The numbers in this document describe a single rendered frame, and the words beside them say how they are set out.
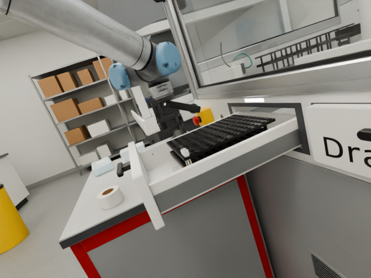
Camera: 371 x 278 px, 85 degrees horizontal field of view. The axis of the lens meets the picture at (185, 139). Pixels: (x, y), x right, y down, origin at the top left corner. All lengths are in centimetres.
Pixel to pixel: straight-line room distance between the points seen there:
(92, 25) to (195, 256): 71
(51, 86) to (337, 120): 436
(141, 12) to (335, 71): 113
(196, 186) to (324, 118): 24
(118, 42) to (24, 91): 473
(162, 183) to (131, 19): 110
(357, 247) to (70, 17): 68
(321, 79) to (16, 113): 514
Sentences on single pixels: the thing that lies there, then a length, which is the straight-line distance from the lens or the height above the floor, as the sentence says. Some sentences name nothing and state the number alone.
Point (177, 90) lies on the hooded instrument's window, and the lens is 133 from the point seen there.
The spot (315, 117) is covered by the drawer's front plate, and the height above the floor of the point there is 91.
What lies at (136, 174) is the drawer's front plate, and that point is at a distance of 34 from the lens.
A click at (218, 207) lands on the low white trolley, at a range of 73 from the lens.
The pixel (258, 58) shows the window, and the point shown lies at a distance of 54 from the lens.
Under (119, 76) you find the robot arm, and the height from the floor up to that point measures 111.
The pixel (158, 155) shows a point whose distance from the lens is 60.
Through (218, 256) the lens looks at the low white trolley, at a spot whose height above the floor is 44.
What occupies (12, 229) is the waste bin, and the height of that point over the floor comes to 18.
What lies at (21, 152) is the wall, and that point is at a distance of 537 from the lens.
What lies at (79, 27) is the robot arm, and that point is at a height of 118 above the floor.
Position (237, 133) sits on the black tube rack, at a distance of 45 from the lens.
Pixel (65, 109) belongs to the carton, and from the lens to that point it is 444.
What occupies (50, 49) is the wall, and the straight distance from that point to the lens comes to 502.
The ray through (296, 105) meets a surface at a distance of 46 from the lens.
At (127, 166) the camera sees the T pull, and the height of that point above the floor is 91.
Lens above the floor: 104
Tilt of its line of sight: 15 degrees down
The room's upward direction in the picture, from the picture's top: 19 degrees counter-clockwise
